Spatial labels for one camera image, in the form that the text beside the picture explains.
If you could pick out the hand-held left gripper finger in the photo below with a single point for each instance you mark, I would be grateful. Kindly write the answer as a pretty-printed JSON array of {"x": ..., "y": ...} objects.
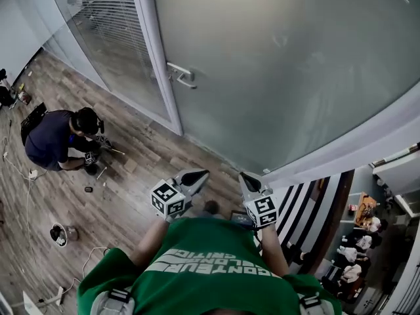
[
  {"x": 192, "y": 175},
  {"x": 200, "y": 184}
]

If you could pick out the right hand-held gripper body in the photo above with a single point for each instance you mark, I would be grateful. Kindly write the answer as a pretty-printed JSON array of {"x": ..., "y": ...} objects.
[{"x": 262, "y": 212}]

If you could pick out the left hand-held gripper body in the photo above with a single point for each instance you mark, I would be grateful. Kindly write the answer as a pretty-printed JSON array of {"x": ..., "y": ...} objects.
[{"x": 167, "y": 197}]

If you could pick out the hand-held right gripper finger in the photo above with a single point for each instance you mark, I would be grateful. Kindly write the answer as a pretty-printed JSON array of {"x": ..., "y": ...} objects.
[
  {"x": 246, "y": 186},
  {"x": 257, "y": 184}
]

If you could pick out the frosted glass door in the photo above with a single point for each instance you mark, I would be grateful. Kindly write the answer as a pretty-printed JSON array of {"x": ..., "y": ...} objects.
[{"x": 279, "y": 61}]

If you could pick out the person's left forearm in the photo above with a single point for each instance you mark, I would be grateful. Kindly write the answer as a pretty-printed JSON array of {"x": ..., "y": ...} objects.
[{"x": 147, "y": 244}]

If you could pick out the person's right forearm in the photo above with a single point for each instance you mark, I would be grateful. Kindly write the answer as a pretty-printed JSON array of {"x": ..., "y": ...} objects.
[{"x": 274, "y": 251}]

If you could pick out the black screen device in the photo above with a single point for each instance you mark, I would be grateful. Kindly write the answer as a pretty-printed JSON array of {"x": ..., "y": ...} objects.
[{"x": 242, "y": 218}]

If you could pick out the grey wrist band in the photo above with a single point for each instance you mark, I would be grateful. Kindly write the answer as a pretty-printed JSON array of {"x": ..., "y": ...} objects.
[{"x": 170, "y": 218}]

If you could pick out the person's right shoe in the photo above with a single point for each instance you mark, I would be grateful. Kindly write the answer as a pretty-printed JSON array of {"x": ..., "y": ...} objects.
[{"x": 211, "y": 206}]

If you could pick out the person's right leg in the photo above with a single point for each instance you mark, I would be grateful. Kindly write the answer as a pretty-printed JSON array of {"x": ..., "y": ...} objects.
[{"x": 211, "y": 216}]

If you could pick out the brown cardboard piece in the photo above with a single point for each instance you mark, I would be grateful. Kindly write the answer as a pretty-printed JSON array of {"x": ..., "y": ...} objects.
[{"x": 132, "y": 166}]

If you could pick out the yellow stick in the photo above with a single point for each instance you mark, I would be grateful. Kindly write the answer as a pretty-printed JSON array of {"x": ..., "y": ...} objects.
[{"x": 118, "y": 151}]

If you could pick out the white stick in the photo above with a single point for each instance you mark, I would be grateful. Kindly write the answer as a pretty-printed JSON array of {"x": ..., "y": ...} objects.
[{"x": 102, "y": 173}]

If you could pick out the wooden handrail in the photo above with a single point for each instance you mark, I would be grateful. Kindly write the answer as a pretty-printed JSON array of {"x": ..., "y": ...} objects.
[{"x": 334, "y": 215}]

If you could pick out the small black object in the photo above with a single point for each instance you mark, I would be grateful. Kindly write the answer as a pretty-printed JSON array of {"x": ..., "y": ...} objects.
[{"x": 89, "y": 189}]

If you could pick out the green printed t-shirt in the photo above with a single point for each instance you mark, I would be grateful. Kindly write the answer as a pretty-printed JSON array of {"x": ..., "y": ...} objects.
[{"x": 213, "y": 284}]

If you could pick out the wooden table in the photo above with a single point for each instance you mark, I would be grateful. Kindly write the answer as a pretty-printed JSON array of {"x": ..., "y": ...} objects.
[{"x": 365, "y": 205}]

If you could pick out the white bucket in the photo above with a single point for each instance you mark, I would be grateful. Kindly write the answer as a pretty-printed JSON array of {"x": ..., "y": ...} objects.
[{"x": 59, "y": 235}]

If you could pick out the white power adapter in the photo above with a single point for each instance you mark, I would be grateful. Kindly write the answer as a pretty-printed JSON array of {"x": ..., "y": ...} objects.
[{"x": 33, "y": 174}]

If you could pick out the white floor stand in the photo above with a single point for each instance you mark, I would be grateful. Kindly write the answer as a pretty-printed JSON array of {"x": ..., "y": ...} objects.
[{"x": 59, "y": 294}]

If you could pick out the glass partition with blinds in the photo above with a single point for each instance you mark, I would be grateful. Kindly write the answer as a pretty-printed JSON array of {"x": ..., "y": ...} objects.
[{"x": 108, "y": 44}]

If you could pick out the black crate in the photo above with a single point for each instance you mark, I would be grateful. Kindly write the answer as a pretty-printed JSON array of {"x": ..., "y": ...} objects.
[{"x": 33, "y": 118}]

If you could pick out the red and white object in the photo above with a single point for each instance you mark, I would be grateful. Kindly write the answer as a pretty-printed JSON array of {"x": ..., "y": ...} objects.
[{"x": 24, "y": 97}]

